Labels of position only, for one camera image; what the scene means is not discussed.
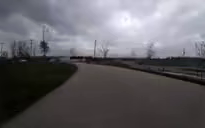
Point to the bare tree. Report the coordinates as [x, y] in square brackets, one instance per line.
[201, 49]
[150, 50]
[105, 50]

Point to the grey concrete path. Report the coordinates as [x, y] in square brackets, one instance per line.
[116, 100]

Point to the dark grass verge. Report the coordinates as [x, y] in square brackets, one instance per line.
[170, 74]

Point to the dark grass field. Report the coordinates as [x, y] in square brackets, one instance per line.
[23, 83]

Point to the grey road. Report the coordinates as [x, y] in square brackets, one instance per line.
[186, 70]

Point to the group of bare trees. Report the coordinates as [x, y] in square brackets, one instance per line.
[18, 50]

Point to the utility pole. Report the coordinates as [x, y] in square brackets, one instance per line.
[2, 48]

